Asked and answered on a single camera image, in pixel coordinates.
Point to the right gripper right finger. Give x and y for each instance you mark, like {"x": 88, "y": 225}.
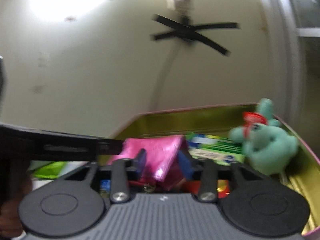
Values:
{"x": 208, "y": 172}

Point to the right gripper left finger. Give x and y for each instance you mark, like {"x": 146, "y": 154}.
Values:
{"x": 120, "y": 172}

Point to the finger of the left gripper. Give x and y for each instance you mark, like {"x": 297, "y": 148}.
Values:
{"x": 109, "y": 146}

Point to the pink foil packet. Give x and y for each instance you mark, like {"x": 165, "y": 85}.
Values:
{"x": 161, "y": 166}

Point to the teal plush toy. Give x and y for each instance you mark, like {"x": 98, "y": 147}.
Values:
{"x": 267, "y": 147}

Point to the person's left hand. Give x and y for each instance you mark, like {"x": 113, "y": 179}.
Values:
{"x": 10, "y": 222}

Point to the red snack packet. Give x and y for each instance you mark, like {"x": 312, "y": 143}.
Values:
{"x": 194, "y": 186}

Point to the blue green toothpaste box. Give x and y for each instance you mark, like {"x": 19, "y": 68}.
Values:
{"x": 54, "y": 170}

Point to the pink macaron tin box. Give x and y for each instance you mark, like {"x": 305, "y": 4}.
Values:
{"x": 302, "y": 172}

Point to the black tape cross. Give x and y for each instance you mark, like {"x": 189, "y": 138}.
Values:
{"x": 187, "y": 32}

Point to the frosted glass door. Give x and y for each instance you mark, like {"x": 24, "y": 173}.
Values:
{"x": 295, "y": 44}

